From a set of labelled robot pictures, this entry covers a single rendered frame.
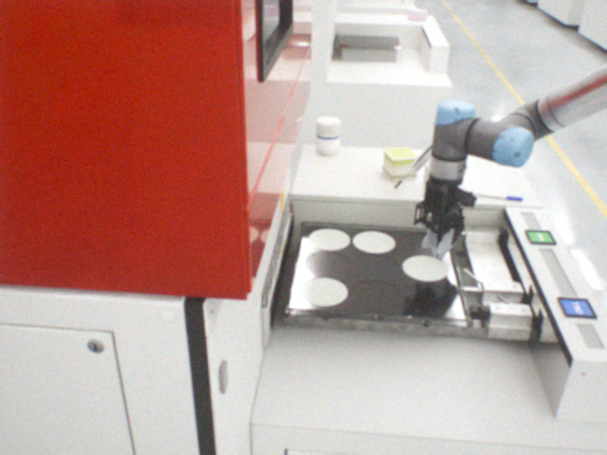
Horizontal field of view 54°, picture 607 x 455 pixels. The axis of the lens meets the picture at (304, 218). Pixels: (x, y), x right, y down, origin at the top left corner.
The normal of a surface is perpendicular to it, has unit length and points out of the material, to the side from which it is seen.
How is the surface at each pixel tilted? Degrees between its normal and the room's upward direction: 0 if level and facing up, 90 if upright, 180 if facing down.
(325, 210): 90
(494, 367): 0
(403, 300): 0
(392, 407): 0
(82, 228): 90
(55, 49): 90
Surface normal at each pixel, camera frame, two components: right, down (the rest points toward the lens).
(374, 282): 0.01, -0.88
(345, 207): -0.09, 0.47
